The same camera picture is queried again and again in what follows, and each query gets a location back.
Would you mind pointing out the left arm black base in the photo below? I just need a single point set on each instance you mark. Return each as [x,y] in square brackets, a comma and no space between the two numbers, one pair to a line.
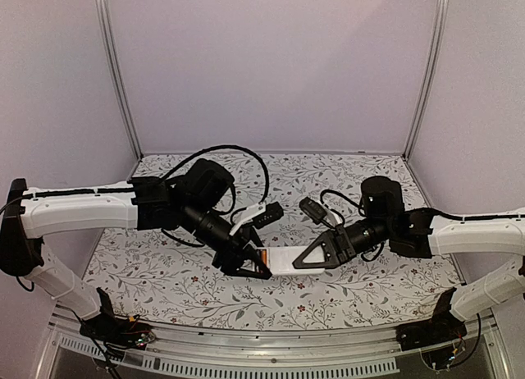
[117,332]

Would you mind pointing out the orange battery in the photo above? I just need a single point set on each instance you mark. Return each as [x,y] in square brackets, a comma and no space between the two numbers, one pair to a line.
[263,254]

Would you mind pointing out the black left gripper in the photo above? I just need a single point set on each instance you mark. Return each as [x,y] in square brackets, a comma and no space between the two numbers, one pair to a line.
[230,257]

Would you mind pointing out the left aluminium frame post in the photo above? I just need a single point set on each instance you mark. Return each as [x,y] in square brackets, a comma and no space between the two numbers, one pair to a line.
[109,44]

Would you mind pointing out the aluminium frame post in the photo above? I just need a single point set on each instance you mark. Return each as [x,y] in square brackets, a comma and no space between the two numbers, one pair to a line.
[437,35]
[109,44]

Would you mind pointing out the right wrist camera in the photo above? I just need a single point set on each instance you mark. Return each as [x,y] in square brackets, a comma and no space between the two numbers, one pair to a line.
[320,214]

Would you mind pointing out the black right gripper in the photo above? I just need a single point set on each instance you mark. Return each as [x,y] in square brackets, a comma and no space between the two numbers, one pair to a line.
[340,244]

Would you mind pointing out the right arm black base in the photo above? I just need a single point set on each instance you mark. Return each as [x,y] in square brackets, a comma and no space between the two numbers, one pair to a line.
[439,328]

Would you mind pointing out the floral patterned table mat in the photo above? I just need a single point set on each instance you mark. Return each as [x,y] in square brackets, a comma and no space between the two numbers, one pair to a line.
[166,279]

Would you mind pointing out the right aluminium frame post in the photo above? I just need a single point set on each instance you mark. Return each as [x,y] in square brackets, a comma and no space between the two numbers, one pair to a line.
[437,35]

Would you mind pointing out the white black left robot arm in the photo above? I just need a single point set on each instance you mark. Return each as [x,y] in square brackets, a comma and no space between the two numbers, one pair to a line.
[168,202]

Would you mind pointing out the aluminium front rail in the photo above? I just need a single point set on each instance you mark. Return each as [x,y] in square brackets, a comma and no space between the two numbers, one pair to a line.
[180,351]

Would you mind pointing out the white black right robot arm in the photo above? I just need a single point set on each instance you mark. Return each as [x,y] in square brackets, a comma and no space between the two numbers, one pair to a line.
[426,233]

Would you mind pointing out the white remote control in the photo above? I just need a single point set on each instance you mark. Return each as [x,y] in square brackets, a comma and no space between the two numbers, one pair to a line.
[281,258]

